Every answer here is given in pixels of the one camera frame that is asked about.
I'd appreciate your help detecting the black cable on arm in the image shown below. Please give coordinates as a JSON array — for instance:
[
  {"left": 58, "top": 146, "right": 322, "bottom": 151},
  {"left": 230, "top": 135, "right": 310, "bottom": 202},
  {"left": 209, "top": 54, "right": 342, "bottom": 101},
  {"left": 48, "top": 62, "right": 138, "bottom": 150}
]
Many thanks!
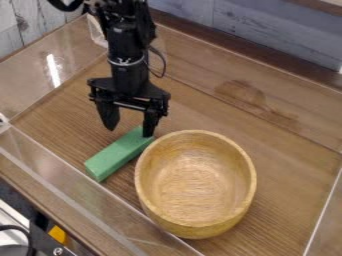
[{"left": 143, "top": 45, "right": 169, "bottom": 80}]

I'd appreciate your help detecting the brown wooden bowl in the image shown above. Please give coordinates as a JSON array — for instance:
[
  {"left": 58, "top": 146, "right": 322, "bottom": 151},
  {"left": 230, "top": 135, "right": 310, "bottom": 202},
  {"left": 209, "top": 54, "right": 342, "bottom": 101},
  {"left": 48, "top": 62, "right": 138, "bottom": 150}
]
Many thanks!
[{"left": 135, "top": 130, "right": 257, "bottom": 239}]

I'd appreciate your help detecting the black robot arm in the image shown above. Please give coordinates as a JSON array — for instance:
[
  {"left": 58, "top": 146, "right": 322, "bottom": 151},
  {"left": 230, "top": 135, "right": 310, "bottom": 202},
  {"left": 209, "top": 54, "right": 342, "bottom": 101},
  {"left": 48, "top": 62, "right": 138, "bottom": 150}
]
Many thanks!
[{"left": 47, "top": 0, "right": 171, "bottom": 137}]

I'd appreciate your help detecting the black cable bottom left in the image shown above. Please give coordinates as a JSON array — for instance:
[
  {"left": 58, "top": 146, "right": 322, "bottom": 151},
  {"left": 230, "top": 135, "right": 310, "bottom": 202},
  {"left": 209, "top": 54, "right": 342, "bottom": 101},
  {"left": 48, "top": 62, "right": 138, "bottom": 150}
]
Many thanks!
[{"left": 0, "top": 224, "right": 38, "bottom": 256}]

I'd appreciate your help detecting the yellow and black device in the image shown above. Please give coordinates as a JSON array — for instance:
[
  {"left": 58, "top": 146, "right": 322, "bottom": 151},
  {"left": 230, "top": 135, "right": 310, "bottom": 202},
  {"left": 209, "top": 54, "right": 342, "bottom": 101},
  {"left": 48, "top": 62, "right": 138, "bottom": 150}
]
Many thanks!
[{"left": 35, "top": 219, "right": 92, "bottom": 256}]

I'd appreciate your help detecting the clear acrylic front wall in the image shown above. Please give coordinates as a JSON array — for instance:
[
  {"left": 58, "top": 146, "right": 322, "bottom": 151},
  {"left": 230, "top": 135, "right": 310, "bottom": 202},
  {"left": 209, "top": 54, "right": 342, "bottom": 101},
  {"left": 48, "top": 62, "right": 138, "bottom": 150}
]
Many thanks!
[{"left": 0, "top": 124, "right": 205, "bottom": 256}]

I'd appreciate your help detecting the green rectangular block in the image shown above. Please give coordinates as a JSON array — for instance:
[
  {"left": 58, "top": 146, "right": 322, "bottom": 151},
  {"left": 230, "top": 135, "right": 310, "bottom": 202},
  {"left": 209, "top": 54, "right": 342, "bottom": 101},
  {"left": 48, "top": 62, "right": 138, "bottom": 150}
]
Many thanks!
[{"left": 84, "top": 126, "right": 154, "bottom": 182}]

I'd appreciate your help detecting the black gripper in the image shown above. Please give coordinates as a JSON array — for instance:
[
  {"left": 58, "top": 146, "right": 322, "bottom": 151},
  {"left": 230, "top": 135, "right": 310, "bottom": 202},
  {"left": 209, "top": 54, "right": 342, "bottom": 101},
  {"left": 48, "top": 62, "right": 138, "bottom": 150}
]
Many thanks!
[{"left": 87, "top": 59, "right": 171, "bottom": 137}]

